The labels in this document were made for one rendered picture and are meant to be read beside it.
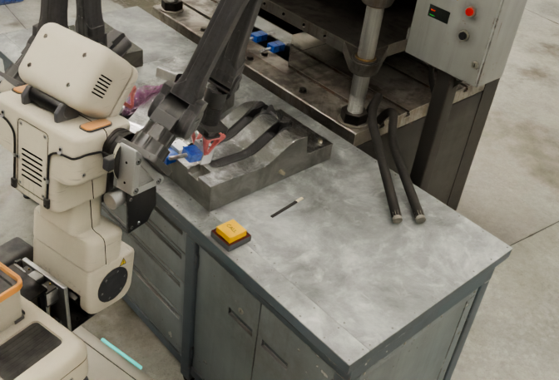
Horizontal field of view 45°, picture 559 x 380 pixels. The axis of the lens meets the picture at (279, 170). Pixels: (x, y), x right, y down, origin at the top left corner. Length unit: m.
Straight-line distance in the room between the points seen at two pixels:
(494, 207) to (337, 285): 1.98
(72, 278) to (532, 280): 2.15
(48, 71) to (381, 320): 0.98
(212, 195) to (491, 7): 1.01
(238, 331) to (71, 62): 0.98
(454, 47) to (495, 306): 1.27
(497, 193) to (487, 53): 1.65
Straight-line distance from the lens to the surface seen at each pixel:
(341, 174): 2.20
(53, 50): 1.57
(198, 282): 2.18
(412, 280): 1.88
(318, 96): 2.65
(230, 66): 1.74
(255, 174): 2.02
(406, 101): 2.74
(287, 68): 2.76
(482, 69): 2.27
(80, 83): 1.50
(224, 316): 2.13
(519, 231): 3.58
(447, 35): 2.31
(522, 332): 3.06
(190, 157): 1.90
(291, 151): 2.09
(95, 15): 1.86
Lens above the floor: 2.04
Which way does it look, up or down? 35 degrees down
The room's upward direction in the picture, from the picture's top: 8 degrees clockwise
